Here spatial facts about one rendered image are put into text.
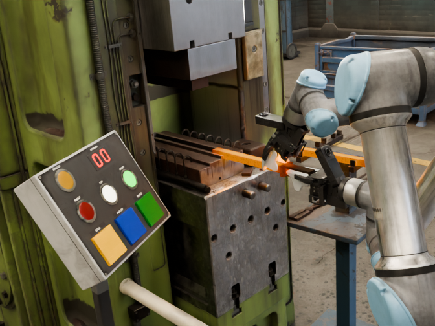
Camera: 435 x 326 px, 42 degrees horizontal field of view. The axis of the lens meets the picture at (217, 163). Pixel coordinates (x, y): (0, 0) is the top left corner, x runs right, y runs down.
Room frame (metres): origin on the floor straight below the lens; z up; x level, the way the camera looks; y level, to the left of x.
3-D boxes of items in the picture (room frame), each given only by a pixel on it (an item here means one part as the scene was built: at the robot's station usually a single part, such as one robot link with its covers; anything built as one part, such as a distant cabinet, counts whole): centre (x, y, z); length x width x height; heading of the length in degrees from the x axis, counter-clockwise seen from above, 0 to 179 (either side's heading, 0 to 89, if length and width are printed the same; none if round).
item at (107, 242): (1.18, 0.27, 1.01); 0.07 x 0.05 x 0.07; 157
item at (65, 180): (1.22, 0.35, 1.16); 0.05 x 0.03 x 0.04; 132
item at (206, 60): (1.92, 0.13, 1.32); 0.42 x 0.20 x 0.10; 42
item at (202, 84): (1.96, 0.13, 1.24); 0.30 x 0.07 x 0.06; 42
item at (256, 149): (1.93, -0.11, 0.95); 0.12 x 0.08 x 0.06; 42
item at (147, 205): (1.37, 0.19, 1.01); 0.07 x 0.05 x 0.07; 157
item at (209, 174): (1.92, 0.13, 0.96); 0.42 x 0.20 x 0.09; 42
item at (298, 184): (1.53, -0.23, 0.98); 0.09 x 0.03 x 0.06; 45
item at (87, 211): (1.20, 0.31, 1.09); 0.05 x 0.03 x 0.04; 132
